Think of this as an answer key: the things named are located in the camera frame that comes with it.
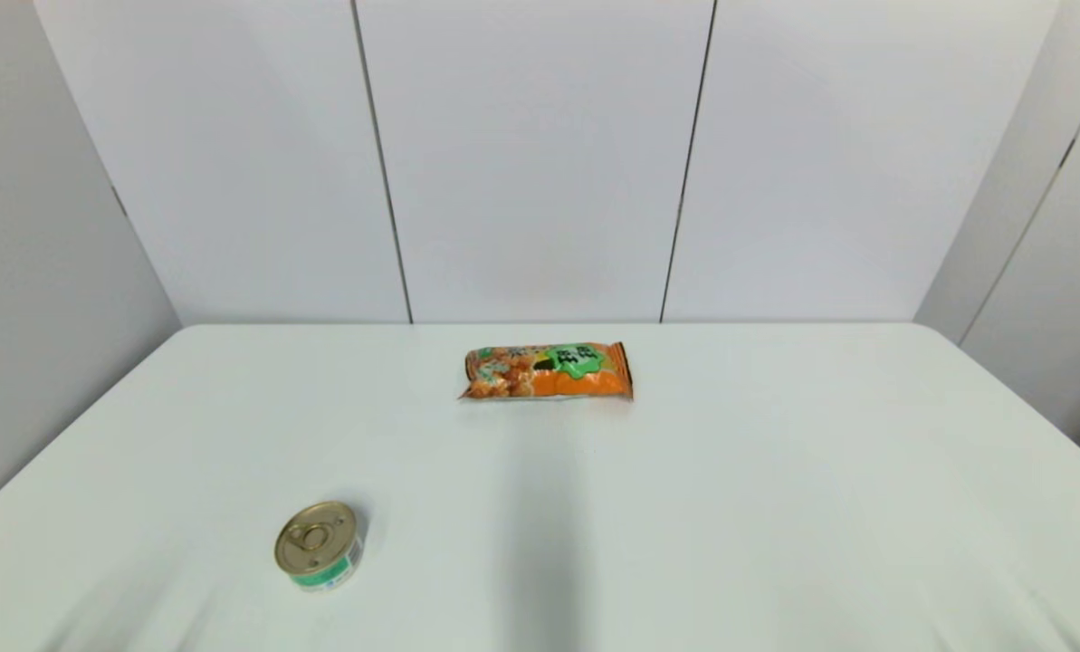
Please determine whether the orange green cookie snack bag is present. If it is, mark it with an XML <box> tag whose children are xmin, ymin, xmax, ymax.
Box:
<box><xmin>458</xmin><ymin>341</ymin><xmax>635</xmax><ymax>402</ymax></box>

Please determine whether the gold lid tin can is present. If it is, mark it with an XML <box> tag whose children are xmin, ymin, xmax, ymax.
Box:
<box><xmin>274</xmin><ymin>501</ymin><xmax>366</xmax><ymax>593</ymax></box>

